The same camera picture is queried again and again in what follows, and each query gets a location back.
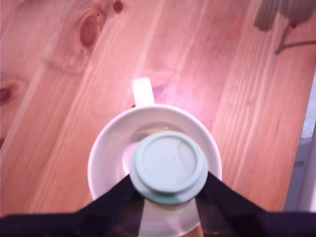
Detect pale green coffee capsule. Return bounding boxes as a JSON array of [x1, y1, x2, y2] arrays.
[[129, 130, 209, 211]]

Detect dark planet print mug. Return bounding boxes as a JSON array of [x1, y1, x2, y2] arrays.
[[87, 77, 223, 237]]

